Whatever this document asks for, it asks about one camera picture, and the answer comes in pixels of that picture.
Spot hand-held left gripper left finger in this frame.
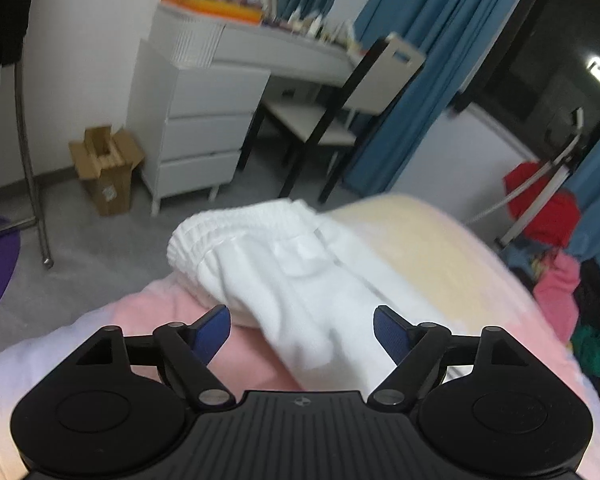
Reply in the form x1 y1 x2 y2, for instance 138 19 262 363
67 306 237 413

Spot orange box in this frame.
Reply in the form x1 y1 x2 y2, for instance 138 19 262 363
160 0 263 25

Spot pink cloth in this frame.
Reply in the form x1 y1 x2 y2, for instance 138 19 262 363
532 250 583 346

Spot row of cosmetic bottles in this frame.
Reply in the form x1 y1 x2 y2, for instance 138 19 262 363
262 9 367 55

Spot pastel bed blanket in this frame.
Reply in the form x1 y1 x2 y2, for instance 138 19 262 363
0 194 600 480

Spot metal clothes rack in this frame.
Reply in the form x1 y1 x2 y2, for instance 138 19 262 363
0 55 56 269

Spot green cloth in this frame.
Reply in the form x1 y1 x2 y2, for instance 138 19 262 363
570 322 600 382

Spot beige chair with black frame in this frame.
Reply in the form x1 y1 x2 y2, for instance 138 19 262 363
237 31 427 206

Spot black cloth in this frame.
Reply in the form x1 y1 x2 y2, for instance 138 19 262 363
572 257 600 332

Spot red cloth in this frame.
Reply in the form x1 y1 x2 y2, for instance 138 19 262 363
502 160 583 248

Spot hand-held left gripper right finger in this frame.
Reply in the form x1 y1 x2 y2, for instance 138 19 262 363
366 305 536 413

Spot white dressing table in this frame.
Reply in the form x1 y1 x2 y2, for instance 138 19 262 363
125 0 370 217

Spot cardboard box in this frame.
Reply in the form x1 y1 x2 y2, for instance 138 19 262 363
69 125 146 217

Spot white pants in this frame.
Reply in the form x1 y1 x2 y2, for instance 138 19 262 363
167 199 473 393

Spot dark window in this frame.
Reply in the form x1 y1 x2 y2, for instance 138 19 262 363
455 0 600 162

